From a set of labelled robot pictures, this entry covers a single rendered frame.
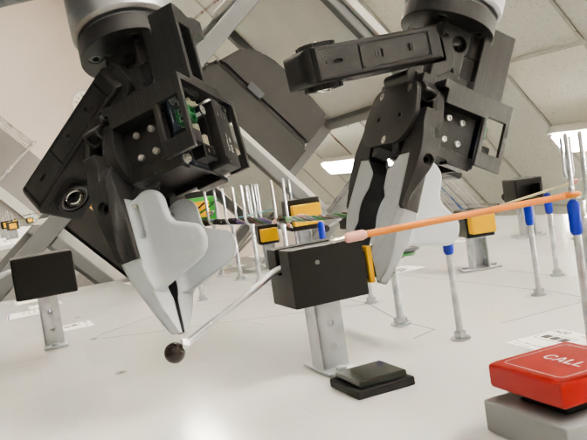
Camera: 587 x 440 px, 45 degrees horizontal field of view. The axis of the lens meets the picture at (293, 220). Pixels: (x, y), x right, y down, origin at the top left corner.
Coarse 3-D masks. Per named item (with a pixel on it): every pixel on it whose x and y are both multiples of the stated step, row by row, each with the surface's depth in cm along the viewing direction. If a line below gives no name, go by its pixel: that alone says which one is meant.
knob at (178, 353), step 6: (174, 342) 46; (168, 348) 46; (174, 348) 46; (180, 348) 46; (168, 354) 46; (174, 354) 45; (180, 354) 46; (168, 360) 46; (174, 360) 46; (180, 360) 46
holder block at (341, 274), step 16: (320, 240) 51; (272, 256) 50; (288, 256) 47; (304, 256) 47; (320, 256) 48; (336, 256) 48; (352, 256) 49; (288, 272) 47; (304, 272) 47; (320, 272) 48; (336, 272) 48; (352, 272) 49; (288, 288) 48; (304, 288) 47; (320, 288) 48; (336, 288) 48; (352, 288) 49; (368, 288) 49; (288, 304) 48; (304, 304) 47; (320, 304) 48
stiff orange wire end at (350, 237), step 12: (564, 192) 44; (576, 192) 43; (504, 204) 41; (516, 204) 41; (528, 204) 42; (444, 216) 39; (456, 216) 39; (468, 216) 40; (384, 228) 38; (396, 228) 38; (408, 228) 38; (336, 240) 36; (348, 240) 37; (360, 240) 37
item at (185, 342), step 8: (272, 272) 49; (264, 280) 48; (256, 288) 48; (240, 296) 48; (248, 296) 48; (232, 304) 48; (240, 304) 48; (224, 312) 47; (216, 320) 47; (200, 328) 47; (208, 328) 47; (192, 336) 46; (200, 336) 47; (184, 344) 46
